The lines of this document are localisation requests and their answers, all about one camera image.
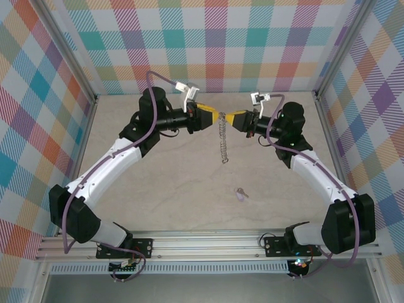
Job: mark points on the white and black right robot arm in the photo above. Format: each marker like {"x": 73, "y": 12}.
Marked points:
{"x": 318, "y": 180}

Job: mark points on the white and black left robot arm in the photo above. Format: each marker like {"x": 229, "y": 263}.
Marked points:
{"x": 104, "y": 170}

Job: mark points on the black circuit board with lights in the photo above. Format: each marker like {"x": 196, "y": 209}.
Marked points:
{"x": 299, "y": 265}

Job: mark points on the green circuit board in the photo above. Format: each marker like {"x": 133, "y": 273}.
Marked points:
{"x": 121, "y": 267}

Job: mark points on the grey metal panel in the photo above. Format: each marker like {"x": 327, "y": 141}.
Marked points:
{"x": 202, "y": 288}

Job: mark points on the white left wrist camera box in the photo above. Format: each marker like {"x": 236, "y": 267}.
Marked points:
{"x": 191, "y": 90}

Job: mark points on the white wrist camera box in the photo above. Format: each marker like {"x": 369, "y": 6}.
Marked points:
{"x": 256, "y": 97}
{"x": 191, "y": 90}

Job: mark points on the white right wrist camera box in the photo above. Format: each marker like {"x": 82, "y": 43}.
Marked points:
{"x": 256, "y": 97}

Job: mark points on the aluminium frame post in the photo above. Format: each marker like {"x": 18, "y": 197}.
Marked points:
{"x": 63, "y": 47}
{"x": 344, "y": 47}

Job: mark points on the aluminium mounting rail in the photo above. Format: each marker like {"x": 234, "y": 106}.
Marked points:
{"x": 205, "y": 244}

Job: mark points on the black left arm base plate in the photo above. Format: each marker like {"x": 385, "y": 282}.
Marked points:
{"x": 143, "y": 246}

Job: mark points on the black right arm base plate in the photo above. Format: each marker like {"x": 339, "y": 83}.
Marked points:
{"x": 274, "y": 246}

